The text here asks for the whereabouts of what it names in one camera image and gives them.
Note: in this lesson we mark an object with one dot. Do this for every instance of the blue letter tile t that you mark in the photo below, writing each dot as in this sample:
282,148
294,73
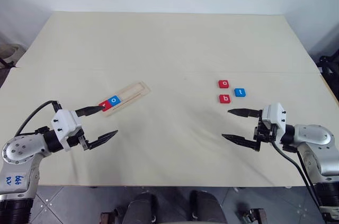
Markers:
240,92

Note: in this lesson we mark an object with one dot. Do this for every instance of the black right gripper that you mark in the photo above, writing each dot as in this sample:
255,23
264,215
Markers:
265,132

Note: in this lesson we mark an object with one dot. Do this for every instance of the red letter tile b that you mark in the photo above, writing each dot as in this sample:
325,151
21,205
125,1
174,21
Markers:
225,99

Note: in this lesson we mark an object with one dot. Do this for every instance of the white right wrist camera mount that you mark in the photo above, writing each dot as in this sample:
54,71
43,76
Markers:
275,114

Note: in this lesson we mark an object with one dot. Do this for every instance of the tan round stool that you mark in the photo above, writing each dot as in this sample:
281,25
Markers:
10,52

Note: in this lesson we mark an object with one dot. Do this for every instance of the light wooden letter tray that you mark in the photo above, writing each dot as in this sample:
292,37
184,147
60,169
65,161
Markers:
132,90

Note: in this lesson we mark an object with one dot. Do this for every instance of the brown metal foot bracket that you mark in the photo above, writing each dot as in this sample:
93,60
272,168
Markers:
108,217
255,216

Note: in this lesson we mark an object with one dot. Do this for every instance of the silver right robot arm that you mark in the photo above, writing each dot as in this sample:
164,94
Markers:
315,135

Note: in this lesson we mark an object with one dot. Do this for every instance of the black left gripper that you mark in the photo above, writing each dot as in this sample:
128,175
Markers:
78,139

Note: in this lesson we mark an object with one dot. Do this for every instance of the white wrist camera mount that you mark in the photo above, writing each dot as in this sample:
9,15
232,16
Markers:
275,114
64,123

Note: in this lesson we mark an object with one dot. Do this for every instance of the black metal stand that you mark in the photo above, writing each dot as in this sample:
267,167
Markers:
329,67

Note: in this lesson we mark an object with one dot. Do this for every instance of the dark rounded shape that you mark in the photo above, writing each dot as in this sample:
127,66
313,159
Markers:
205,208
141,209

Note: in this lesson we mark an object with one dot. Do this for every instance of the blue letter tile o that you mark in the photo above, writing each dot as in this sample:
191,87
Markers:
114,100

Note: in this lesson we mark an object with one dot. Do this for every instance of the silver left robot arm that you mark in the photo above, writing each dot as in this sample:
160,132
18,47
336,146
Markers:
18,152

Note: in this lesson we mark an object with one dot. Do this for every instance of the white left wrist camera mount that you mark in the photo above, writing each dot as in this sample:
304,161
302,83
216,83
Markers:
64,123

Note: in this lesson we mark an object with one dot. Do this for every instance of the red letter tile o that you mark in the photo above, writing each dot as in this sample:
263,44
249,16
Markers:
224,83

